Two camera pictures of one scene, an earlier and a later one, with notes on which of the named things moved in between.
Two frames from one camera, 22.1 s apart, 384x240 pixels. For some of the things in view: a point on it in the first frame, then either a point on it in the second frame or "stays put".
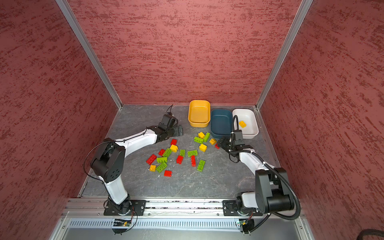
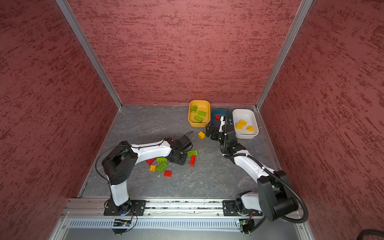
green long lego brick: [198, 140] → [201, 113]
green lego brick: [193, 152] stays put
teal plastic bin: [221, 123] stays put
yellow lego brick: [242, 124] stays put
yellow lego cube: [201, 135] stays put
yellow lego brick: [203, 147] → [250, 128]
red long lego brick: [193, 161] stays put
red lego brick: [168, 173] stays put
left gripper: [181, 130] → [181, 162]
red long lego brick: [151, 159] stays put
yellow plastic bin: [199, 113] stays put
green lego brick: [207, 137] → [198, 119]
